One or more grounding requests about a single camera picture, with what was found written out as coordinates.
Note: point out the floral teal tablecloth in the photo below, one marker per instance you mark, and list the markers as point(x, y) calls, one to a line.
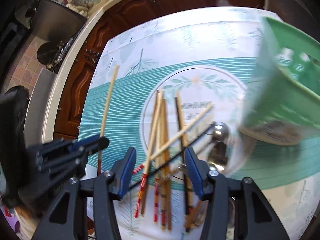
point(206, 56)

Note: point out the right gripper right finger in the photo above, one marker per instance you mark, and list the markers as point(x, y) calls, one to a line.
point(211, 186)

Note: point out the steel ladle spoon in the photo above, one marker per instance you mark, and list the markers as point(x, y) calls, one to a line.
point(213, 147)

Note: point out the black chopstick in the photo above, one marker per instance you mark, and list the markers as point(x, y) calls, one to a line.
point(179, 154)

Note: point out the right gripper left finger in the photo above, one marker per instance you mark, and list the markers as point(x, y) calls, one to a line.
point(109, 186)

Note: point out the light bamboo chopstick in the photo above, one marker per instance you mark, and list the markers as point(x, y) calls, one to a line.
point(105, 113)

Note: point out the green plastic utensil holder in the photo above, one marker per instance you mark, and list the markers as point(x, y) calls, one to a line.
point(281, 105)

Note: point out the gas stove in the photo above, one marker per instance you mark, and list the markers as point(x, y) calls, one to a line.
point(52, 55)

